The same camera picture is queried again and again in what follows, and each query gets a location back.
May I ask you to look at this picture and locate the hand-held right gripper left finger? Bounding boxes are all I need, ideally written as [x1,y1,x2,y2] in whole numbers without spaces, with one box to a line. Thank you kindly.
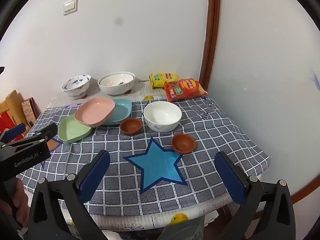
[27,150,111,240]

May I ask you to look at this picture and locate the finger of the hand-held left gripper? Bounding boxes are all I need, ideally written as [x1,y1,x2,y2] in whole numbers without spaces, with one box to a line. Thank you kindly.
[24,123,58,143]
[0,123,26,146]

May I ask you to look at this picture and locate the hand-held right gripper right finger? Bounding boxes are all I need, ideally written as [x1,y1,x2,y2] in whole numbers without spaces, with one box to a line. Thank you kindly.
[214,151,297,240]

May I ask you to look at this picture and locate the green plate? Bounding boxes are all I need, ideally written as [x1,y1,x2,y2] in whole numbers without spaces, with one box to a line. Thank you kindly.
[58,114,92,143]

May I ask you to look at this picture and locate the pink plate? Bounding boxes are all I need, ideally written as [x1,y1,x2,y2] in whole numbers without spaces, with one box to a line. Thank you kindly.
[74,98,116,127]

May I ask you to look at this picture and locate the small brown bowl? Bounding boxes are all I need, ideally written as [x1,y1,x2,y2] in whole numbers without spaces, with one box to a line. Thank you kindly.
[171,133,197,155]
[119,118,142,136]

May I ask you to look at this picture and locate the light blue plate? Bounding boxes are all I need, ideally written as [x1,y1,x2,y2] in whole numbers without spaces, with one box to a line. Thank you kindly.
[102,98,132,126]

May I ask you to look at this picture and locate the person's left hand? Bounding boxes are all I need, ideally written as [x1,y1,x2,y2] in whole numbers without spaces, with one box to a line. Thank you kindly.
[12,177,30,228]

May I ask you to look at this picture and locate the red box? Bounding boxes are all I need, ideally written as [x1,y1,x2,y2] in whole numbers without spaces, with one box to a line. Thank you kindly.
[0,112,16,133]

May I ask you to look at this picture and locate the grey checked tablecloth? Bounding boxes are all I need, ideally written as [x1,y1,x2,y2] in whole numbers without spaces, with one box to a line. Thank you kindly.
[17,96,271,217]

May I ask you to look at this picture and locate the blue patterned white bowl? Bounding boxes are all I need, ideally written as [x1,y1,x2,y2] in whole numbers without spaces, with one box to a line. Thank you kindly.
[61,74,92,98]

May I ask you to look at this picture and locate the brown wooden baseboard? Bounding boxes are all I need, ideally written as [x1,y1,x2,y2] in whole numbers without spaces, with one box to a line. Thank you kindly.
[290,174,320,205]

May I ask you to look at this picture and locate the large white printed bowl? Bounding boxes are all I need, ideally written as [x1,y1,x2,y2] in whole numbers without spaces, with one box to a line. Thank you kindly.
[97,72,136,96]

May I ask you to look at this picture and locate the newspaper print table cover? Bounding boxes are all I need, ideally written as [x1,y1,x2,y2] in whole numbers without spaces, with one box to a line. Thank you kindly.
[46,79,250,240]

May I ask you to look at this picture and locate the red snack bag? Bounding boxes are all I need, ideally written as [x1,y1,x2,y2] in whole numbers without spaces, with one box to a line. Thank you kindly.
[164,78,208,102]

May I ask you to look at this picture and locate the yellow snack bag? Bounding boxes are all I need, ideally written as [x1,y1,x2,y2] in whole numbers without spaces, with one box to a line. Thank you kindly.
[149,72,181,89]

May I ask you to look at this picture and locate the dark picture frame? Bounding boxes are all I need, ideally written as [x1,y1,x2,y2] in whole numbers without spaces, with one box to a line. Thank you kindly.
[21,97,42,128]

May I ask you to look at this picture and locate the white light switch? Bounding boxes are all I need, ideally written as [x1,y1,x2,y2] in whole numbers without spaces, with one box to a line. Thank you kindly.
[62,0,78,16]

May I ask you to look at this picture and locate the brown wooden door frame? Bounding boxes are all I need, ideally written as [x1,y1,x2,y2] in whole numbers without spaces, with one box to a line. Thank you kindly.
[199,0,222,92]

